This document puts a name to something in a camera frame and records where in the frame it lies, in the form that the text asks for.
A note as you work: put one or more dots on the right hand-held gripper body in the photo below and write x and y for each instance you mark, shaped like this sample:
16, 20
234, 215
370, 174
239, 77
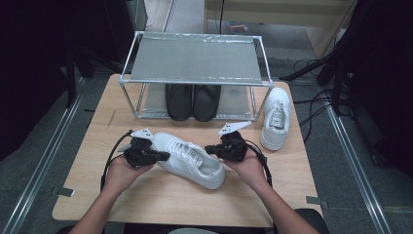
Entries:
235, 148

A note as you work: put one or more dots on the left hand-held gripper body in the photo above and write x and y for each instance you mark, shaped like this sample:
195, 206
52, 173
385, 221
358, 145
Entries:
139, 156

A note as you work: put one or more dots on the white sneaker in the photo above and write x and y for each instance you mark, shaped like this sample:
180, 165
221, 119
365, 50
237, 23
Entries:
191, 162
276, 130

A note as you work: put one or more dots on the black slipper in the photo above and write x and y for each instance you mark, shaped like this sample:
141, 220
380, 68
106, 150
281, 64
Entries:
178, 104
206, 104

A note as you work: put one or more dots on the metal shoe rack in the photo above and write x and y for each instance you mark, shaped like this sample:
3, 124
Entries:
195, 58

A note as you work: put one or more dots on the person's left hand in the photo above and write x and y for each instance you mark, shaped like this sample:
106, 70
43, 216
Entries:
121, 177

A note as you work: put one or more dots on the person's right hand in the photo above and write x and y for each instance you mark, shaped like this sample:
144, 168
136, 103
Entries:
251, 172

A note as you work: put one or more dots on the grey tape piece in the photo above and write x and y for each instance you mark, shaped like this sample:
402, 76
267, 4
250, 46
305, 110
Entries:
317, 201
63, 191

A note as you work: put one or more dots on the black stand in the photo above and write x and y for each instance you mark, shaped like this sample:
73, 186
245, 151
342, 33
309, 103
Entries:
337, 84
69, 81

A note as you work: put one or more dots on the black chair seat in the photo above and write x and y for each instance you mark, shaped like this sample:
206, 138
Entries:
313, 221

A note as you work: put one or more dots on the small red item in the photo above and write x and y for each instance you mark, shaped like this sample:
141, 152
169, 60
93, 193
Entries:
238, 27

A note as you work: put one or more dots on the wooden cabinet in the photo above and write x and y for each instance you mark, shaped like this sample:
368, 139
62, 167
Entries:
292, 13

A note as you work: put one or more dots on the metal floor rail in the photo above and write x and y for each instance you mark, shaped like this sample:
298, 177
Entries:
38, 169
358, 169

